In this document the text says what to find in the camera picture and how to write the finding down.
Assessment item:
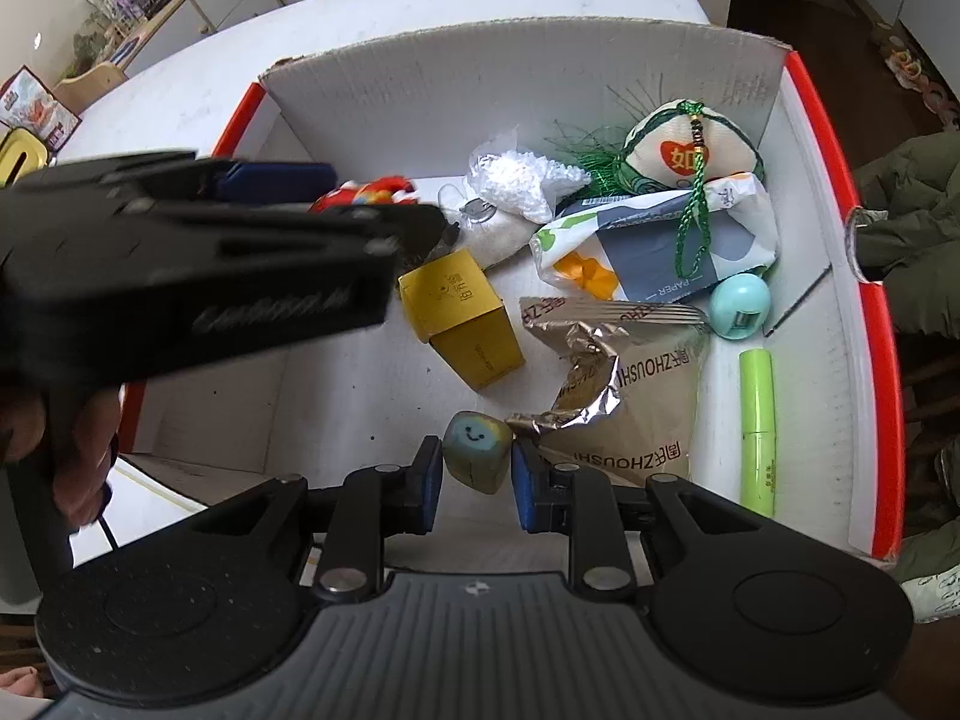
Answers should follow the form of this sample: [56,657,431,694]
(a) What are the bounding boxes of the pile of shoes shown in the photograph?
[884,34,958,132]

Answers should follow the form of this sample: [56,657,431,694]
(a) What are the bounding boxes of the person's left hand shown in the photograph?
[2,390,122,528]

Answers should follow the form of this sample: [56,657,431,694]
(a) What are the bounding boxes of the yellow small box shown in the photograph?
[398,249,524,392]

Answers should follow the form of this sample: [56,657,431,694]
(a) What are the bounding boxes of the white fluffy pouch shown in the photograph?
[436,127,590,271]

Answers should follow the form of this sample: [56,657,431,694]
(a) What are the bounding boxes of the smiley foam cube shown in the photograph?
[443,411,512,496]

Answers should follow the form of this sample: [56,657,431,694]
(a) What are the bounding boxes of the light blue egg toy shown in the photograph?
[708,273,771,341]

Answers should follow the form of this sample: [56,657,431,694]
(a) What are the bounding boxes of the white blue tissue pack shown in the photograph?
[529,174,779,302]

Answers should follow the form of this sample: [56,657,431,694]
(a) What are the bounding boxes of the green embroidered sachet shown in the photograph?
[550,98,766,278]

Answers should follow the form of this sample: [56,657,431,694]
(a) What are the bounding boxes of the red plush toy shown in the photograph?
[309,176,418,213]

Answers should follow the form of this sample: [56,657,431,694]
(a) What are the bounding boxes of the white drawer cabinet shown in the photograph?
[53,0,283,114]

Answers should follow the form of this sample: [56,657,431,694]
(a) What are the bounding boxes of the red white cardboard box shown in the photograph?
[121,18,905,564]

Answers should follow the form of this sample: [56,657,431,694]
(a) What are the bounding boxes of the green tube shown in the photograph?
[739,348,776,517]

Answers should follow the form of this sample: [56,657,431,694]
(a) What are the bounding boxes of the green padded jacket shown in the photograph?
[853,132,958,624]

